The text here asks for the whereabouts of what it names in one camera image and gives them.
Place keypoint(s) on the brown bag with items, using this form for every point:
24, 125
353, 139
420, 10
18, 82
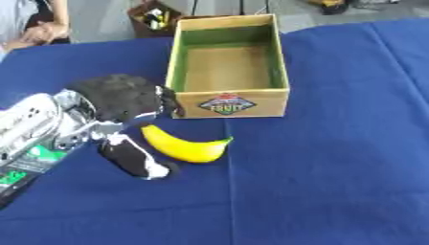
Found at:
152, 19

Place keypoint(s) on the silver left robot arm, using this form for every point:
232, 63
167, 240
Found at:
31, 134

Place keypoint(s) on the person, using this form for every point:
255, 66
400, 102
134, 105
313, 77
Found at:
31, 25

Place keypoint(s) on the yellow toy banana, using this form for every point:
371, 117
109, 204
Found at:
181, 147

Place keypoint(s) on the tan cardboard box green inside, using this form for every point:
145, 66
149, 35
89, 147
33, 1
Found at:
229, 68

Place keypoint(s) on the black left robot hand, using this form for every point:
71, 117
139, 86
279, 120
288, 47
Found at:
120, 95

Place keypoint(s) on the yellow and black object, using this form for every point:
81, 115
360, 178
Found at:
333, 5

